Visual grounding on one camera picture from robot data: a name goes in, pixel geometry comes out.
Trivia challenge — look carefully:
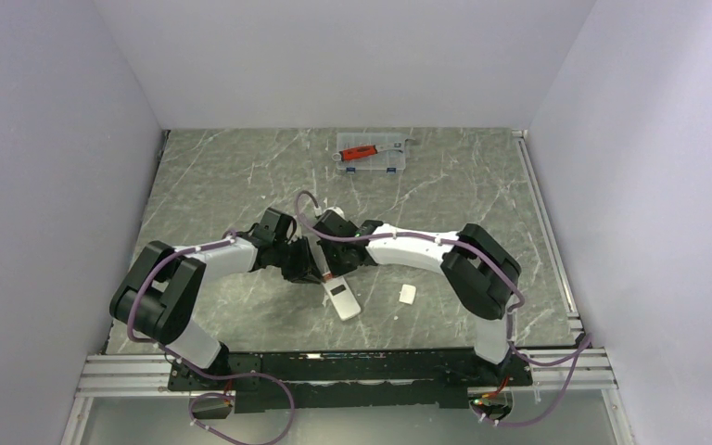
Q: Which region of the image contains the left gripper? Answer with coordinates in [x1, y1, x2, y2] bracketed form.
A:
[273, 235, 324, 284]

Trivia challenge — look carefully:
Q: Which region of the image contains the white remote control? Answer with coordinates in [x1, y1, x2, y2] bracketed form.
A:
[323, 277, 362, 321]

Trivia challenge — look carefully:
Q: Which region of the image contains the white battery cover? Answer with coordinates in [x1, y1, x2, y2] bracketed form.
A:
[398, 284, 417, 305]

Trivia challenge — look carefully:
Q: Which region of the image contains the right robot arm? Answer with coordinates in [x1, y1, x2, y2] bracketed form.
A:
[311, 210, 522, 385]

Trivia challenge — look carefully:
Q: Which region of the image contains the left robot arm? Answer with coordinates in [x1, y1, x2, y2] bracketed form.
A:
[109, 208, 323, 389]

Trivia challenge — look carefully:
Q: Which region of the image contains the clear plastic organizer box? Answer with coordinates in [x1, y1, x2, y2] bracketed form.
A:
[332, 133, 413, 174]

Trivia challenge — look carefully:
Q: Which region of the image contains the black base frame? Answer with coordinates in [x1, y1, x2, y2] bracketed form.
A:
[168, 348, 532, 413]

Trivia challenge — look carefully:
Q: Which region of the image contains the aluminium rail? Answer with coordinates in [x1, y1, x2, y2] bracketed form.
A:
[512, 130, 617, 395]

